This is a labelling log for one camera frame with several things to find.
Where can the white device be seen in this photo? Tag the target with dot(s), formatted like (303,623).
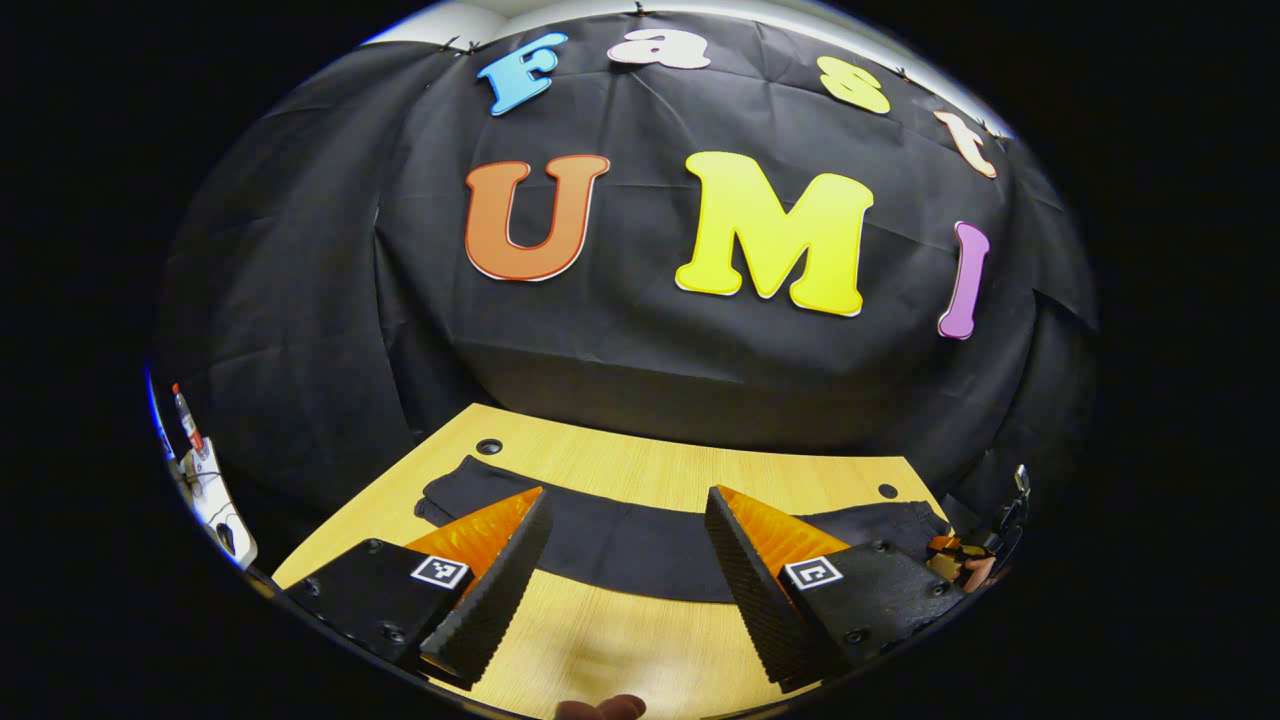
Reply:
(215,500)

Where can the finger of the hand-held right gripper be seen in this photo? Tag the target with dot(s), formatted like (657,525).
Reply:
(945,545)

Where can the red capped white bottle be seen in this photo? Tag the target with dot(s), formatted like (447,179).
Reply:
(186,415)

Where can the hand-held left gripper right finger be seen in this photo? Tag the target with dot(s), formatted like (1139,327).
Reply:
(755,600)

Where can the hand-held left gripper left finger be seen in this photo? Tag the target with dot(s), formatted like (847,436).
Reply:
(500,600)

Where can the black backdrop cloth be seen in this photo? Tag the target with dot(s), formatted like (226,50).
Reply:
(650,370)

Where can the dark blue jeans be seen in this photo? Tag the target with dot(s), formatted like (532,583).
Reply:
(630,545)

